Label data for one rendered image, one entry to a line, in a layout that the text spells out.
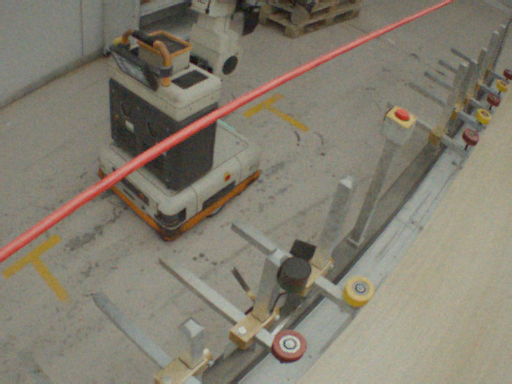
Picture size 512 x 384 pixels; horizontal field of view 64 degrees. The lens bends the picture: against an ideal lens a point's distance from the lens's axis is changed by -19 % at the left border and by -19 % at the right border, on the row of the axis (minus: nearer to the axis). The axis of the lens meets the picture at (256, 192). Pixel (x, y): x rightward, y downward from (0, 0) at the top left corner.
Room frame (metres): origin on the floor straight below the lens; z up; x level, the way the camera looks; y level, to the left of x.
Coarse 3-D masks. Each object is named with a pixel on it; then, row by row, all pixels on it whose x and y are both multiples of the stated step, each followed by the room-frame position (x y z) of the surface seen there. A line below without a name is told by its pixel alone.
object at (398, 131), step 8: (392, 112) 1.04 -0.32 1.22; (392, 120) 1.02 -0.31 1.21; (400, 120) 1.02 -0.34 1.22; (408, 120) 1.02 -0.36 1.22; (384, 128) 1.02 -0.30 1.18; (392, 128) 1.01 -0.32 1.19; (400, 128) 1.00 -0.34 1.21; (408, 128) 1.00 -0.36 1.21; (384, 136) 1.02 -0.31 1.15; (392, 136) 1.01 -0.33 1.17; (400, 136) 1.00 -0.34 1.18; (408, 136) 1.03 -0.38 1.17; (400, 144) 0.99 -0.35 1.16
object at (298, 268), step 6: (288, 258) 0.61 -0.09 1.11; (294, 258) 0.61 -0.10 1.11; (300, 258) 0.61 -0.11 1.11; (288, 264) 0.59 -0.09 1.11; (294, 264) 0.59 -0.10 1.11; (300, 264) 0.60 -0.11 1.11; (306, 264) 0.60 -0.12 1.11; (288, 270) 0.58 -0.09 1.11; (294, 270) 0.58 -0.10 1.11; (300, 270) 0.58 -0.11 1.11; (306, 270) 0.58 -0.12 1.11; (294, 276) 0.56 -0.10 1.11; (300, 276) 0.57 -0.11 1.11; (306, 276) 0.57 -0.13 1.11; (276, 282) 0.59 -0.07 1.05; (282, 294) 0.59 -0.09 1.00; (276, 300) 0.60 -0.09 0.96; (270, 312) 0.60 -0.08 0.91
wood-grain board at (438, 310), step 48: (480, 144) 1.49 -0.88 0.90; (480, 192) 1.19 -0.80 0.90; (432, 240) 0.92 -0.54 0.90; (480, 240) 0.95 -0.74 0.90; (384, 288) 0.72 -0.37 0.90; (432, 288) 0.74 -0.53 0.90; (480, 288) 0.75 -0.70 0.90; (384, 336) 0.57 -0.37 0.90; (432, 336) 0.58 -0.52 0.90; (480, 336) 0.58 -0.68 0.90
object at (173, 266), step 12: (168, 264) 0.72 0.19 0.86; (180, 264) 0.72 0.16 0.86; (180, 276) 0.69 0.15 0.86; (192, 276) 0.69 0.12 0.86; (192, 288) 0.66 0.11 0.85; (204, 288) 0.66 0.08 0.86; (204, 300) 0.64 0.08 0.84; (216, 300) 0.64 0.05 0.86; (228, 312) 0.61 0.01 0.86; (240, 312) 0.61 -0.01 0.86; (264, 336) 0.55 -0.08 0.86
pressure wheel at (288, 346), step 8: (280, 336) 0.53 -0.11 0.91; (288, 336) 0.54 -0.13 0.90; (296, 336) 0.54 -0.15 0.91; (272, 344) 0.51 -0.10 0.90; (280, 344) 0.51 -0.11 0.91; (288, 344) 0.51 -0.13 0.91; (296, 344) 0.52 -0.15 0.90; (304, 344) 0.52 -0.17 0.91; (272, 352) 0.50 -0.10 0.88; (280, 352) 0.49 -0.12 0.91; (288, 352) 0.49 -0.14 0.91; (296, 352) 0.50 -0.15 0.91; (280, 360) 0.48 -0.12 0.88; (288, 360) 0.48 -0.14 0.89; (296, 360) 0.49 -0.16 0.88
